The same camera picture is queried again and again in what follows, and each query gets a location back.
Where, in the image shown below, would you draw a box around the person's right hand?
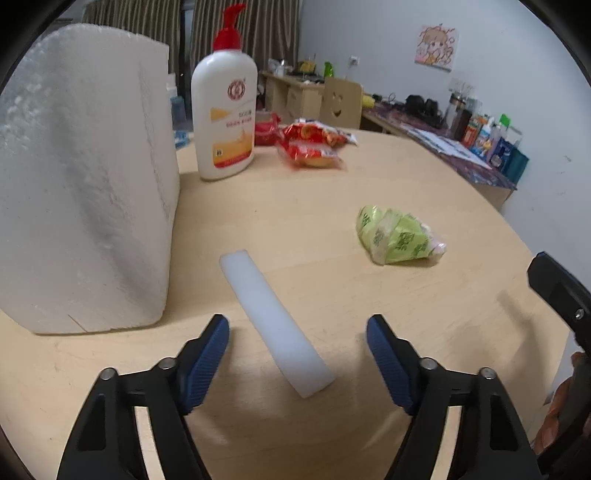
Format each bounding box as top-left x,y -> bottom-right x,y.
533,376 -> 581,457

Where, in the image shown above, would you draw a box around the wooden chair with smiley face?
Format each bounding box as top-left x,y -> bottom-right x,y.
320,77 -> 365,130

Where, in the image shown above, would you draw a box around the printed paper sheets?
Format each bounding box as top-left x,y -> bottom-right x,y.
406,127 -> 491,169

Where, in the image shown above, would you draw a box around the white foam strip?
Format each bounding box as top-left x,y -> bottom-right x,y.
219,249 -> 337,398

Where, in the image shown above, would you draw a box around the desk with patterned cloth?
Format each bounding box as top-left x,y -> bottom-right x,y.
362,95 -> 518,211

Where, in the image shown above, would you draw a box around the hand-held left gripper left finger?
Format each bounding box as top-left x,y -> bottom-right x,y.
56,314 -> 230,480

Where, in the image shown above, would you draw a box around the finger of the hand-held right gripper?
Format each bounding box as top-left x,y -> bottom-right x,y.
527,251 -> 591,356

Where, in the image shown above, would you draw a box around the wall poster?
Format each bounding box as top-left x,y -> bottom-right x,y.
414,24 -> 461,73

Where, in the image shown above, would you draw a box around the row of toiletry bottles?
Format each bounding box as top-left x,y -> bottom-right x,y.
445,90 -> 531,184

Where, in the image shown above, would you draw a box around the white pump bottle red cap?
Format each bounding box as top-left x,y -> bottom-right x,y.
191,4 -> 258,182

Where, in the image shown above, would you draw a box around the black headphones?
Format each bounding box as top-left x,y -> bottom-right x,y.
405,94 -> 443,123

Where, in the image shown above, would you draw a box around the light wooden desk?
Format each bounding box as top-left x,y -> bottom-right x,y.
259,70 -> 325,123

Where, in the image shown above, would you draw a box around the green snack packet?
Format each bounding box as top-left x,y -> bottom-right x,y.
356,205 -> 448,265

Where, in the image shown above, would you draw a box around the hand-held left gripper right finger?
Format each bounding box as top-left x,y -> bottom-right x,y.
366,314 -> 543,480

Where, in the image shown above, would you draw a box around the white foam box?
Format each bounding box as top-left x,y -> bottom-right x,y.
0,23 -> 182,335

